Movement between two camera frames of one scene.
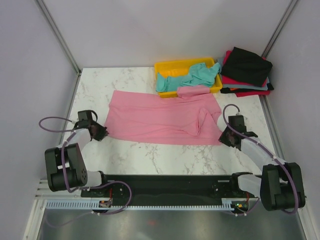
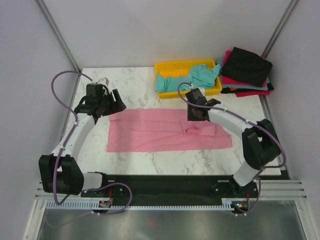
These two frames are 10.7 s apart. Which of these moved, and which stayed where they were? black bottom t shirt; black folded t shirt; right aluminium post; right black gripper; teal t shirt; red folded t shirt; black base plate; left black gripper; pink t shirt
Moved: pink t shirt; right black gripper; left black gripper
Stayed: teal t shirt; black folded t shirt; right aluminium post; black bottom t shirt; red folded t shirt; black base plate
